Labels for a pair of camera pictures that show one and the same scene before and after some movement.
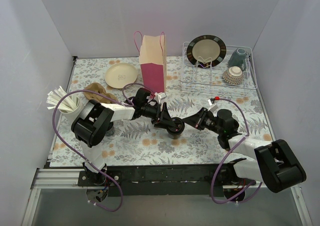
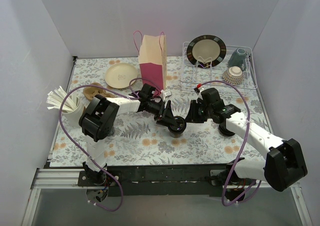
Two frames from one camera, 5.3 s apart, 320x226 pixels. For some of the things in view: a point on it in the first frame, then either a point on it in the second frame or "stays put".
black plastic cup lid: (178, 128) stays put
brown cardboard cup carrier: (98, 88) stays put
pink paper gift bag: (152, 50) stays put
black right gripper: (200, 119) → (196, 111)
